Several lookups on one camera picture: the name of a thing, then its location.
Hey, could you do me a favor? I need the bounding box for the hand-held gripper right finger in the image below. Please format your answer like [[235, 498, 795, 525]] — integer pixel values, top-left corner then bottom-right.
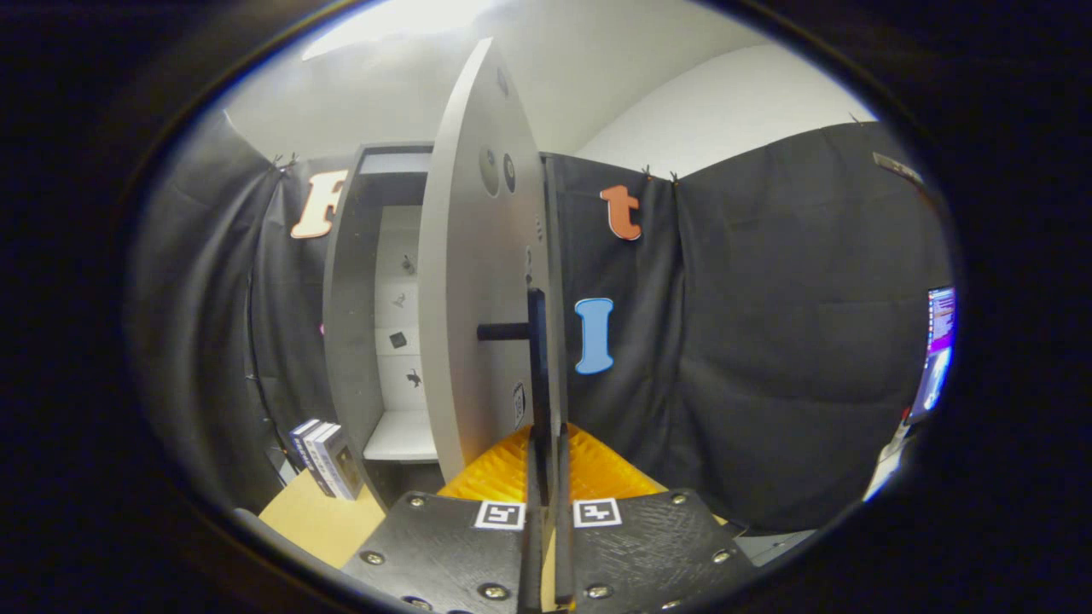
[[553, 424, 758, 614]]

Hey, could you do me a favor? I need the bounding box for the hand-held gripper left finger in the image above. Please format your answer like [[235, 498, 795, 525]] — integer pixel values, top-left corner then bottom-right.
[[341, 424, 547, 614]]

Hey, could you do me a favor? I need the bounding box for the black door handle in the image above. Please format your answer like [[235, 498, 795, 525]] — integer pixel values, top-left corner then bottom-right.
[[476, 288, 554, 444]]

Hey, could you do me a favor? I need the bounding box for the grey cabinet shelf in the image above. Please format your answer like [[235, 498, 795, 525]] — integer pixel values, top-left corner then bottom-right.
[[364, 409, 439, 464]]

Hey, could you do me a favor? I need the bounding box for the grey blue book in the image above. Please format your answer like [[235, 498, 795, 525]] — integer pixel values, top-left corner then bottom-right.
[[317, 424, 364, 501]]

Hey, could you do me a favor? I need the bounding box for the grey cabinet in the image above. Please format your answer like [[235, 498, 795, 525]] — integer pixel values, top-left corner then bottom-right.
[[322, 143, 568, 513]]

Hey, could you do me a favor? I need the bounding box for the black backdrop cloth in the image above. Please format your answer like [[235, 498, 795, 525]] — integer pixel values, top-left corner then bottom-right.
[[128, 111, 952, 534]]

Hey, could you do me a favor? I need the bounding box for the computer monitor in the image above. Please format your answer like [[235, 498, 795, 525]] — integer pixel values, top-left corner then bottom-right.
[[906, 284, 958, 425]]

